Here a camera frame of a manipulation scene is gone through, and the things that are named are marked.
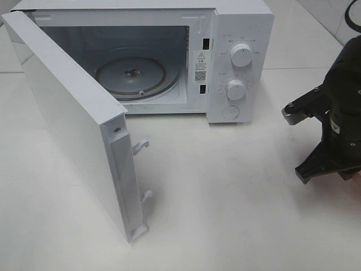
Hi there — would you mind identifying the white microwave oven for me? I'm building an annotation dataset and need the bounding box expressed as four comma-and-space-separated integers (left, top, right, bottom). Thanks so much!
3, 1, 274, 123

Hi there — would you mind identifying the lower white microwave knob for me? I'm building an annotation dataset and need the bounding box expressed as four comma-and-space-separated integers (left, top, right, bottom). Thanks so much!
226, 79, 246, 100

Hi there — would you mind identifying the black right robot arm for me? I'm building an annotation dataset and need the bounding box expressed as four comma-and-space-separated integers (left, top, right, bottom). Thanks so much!
283, 37, 360, 183

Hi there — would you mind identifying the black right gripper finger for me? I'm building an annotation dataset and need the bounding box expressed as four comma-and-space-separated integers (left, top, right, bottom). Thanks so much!
295, 143, 338, 184
340, 169, 360, 181

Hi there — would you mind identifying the white microwave knob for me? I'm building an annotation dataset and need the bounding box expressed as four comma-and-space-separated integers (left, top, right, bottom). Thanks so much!
230, 42, 253, 67
226, 79, 246, 100

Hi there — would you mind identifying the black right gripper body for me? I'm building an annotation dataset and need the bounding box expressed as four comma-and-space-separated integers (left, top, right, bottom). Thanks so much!
320, 105, 360, 172

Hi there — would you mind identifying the white microwave door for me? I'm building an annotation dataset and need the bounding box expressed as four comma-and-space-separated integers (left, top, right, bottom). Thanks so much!
3, 11, 152, 242

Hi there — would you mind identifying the round white door button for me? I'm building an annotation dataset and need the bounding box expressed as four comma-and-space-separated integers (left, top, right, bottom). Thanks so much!
222, 106, 239, 120

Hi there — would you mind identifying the upper white microwave knob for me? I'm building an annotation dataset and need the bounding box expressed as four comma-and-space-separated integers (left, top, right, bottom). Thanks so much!
230, 42, 253, 67

